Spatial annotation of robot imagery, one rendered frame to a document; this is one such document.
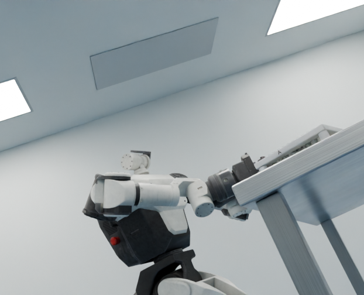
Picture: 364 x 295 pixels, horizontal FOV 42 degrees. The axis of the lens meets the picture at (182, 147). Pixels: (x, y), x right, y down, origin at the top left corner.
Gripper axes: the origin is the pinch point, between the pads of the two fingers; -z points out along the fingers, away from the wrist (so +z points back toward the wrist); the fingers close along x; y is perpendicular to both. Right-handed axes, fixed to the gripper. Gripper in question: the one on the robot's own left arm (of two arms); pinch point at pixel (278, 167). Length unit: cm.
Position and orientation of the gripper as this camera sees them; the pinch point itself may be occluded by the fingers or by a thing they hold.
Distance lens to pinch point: 164.2
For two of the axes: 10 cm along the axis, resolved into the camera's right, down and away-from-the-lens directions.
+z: -6.2, 5.2, 5.9
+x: 4.0, 8.6, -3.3
